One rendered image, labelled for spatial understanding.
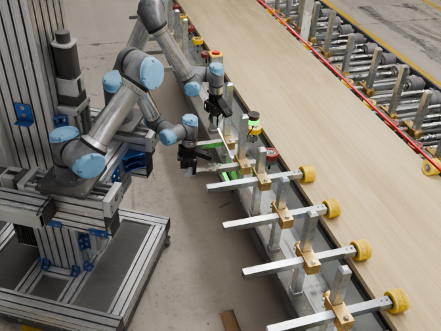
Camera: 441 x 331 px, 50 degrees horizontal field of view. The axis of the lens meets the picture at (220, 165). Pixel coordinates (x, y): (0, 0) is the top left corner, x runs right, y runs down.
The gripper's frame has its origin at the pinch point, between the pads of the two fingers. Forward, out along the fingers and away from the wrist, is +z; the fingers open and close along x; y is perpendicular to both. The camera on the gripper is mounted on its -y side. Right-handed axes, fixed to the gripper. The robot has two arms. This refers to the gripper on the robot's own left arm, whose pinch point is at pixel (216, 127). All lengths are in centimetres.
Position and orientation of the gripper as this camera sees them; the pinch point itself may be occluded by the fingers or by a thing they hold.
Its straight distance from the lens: 253.7
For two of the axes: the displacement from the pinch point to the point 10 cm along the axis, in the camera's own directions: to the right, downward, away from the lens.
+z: -0.4, 7.9, 6.1
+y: -6.0, -5.1, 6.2
